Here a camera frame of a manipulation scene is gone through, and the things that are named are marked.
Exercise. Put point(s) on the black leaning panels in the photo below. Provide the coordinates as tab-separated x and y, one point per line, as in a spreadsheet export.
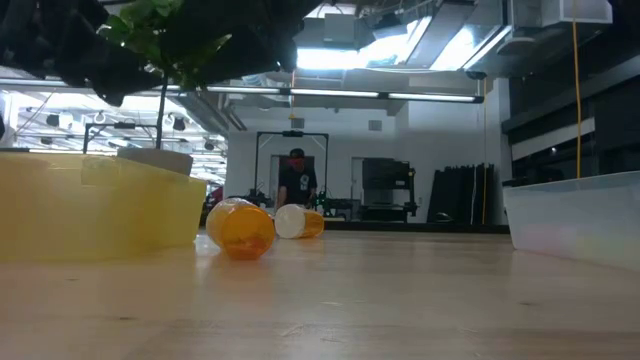
462	195

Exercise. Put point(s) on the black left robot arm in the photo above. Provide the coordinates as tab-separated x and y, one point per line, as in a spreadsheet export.
60	40

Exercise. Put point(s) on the clear plastic bin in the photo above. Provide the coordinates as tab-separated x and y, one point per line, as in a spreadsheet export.
575	220

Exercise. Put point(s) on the round ceiling fixture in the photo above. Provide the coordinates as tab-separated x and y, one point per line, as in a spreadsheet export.
517	45

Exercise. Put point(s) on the yellow plastic bin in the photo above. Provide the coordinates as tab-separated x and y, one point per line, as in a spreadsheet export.
75	215

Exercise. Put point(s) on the white ceiling air unit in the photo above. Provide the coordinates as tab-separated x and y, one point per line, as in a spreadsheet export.
565	12

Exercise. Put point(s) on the long ceiling light fixture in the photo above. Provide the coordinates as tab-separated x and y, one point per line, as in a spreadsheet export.
335	93

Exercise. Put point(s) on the black background work table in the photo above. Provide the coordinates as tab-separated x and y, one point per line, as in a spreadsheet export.
345	205

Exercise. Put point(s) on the black equipment cabinet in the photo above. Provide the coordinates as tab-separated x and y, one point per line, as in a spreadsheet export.
387	190

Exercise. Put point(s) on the orange medicine bottle white cap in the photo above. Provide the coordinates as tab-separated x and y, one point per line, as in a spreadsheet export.
242	230
297	221

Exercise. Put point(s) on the person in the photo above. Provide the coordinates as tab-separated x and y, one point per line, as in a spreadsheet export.
297	182

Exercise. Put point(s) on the green potted plant white pot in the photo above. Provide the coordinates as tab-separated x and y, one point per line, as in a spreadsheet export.
155	160

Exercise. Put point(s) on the black robot rig frame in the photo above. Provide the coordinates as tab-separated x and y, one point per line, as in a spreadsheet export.
292	134

